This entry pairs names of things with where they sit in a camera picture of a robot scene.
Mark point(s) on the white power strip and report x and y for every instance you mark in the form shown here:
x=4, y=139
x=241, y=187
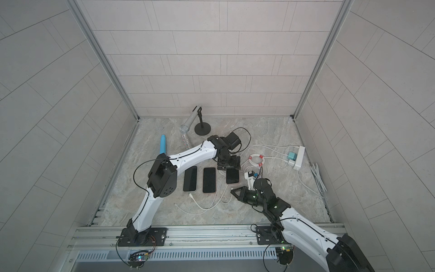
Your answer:
x=299, y=158

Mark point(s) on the glittery clear tube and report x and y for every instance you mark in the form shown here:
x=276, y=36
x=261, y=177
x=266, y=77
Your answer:
x=186, y=141

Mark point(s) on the circuit board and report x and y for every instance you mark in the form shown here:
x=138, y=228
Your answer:
x=284, y=255
x=138, y=259

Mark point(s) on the right circuit board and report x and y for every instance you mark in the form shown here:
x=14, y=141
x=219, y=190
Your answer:
x=284, y=255

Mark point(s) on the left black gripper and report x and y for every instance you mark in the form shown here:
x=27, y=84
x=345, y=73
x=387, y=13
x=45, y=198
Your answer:
x=227, y=161

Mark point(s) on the black round base stand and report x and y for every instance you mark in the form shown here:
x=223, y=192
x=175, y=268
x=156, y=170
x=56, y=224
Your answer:
x=202, y=128

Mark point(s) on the clear plastic tube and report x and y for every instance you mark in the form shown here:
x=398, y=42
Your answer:
x=185, y=127

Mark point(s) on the blue cylindrical tube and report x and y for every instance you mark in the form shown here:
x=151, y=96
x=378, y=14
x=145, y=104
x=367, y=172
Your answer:
x=163, y=144

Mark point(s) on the aluminium mounting rail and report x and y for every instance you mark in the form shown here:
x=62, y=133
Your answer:
x=178, y=237

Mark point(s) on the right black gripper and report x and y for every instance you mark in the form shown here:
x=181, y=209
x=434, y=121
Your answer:
x=244, y=192

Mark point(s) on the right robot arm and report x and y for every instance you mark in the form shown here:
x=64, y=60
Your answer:
x=332, y=252

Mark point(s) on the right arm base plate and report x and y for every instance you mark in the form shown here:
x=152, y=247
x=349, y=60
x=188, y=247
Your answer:
x=267, y=235

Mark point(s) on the left circuit board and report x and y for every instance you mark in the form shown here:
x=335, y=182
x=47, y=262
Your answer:
x=138, y=259

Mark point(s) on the black phone pink case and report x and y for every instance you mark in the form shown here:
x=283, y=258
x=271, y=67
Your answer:
x=232, y=176
x=209, y=180

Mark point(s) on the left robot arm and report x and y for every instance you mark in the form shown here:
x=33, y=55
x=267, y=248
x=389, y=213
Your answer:
x=162, y=178

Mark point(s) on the teal charger plug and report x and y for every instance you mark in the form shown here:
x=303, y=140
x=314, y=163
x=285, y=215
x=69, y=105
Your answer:
x=292, y=156

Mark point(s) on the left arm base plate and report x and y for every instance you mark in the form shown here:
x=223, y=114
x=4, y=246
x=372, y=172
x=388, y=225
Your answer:
x=130, y=237

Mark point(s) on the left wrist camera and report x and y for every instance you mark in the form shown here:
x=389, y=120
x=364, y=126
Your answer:
x=232, y=141

